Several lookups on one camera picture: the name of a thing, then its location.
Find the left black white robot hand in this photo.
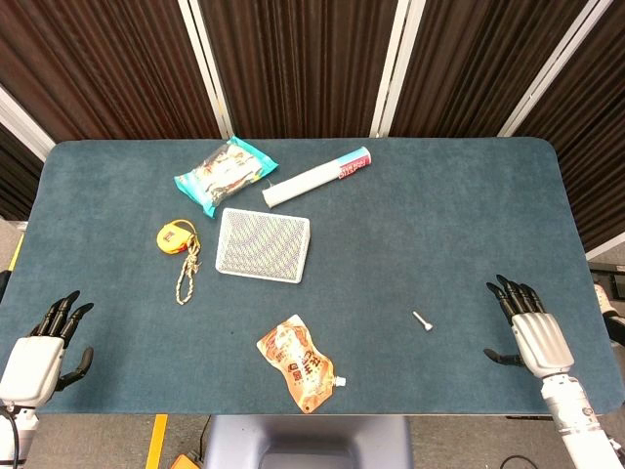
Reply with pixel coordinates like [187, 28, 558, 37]
[0, 290, 95, 408]

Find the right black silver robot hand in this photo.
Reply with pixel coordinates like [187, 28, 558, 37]
[482, 274, 576, 381]

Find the yellow floor tape strip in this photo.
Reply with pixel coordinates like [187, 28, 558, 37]
[145, 413, 169, 469]

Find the yellow tape measure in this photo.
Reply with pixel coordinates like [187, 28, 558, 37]
[156, 219, 192, 255]

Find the brown screen panel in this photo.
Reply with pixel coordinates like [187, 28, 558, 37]
[198, 0, 410, 140]
[0, 121, 45, 221]
[0, 0, 222, 144]
[390, 0, 614, 139]
[516, 0, 625, 253]

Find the blue felt table mat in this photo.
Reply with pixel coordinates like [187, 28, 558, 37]
[0, 138, 625, 416]

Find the orange spout pouch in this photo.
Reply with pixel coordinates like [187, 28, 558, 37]
[256, 314, 349, 415]

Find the grey robot torso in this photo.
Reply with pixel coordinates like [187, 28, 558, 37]
[202, 414, 415, 469]

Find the teal snack bag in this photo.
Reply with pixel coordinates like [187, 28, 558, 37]
[174, 135, 279, 219]

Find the white plastic wrap roll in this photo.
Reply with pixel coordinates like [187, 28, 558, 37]
[261, 146, 373, 210]

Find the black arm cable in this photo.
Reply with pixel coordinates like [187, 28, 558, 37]
[0, 405, 21, 468]

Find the braided rope lanyard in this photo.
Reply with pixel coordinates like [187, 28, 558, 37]
[174, 233, 203, 307]

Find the black floor cable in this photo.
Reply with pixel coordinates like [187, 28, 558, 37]
[196, 416, 212, 456]

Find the white screen frame post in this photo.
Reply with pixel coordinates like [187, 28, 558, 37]
[0, 86, 56, 162]
[496, 0, 615, 138]
[369, 0, 427, 139]
[177, 0, 234, 140]

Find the white wire mesh basket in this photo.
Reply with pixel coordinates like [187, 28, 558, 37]
[215, 207, 312, 284]

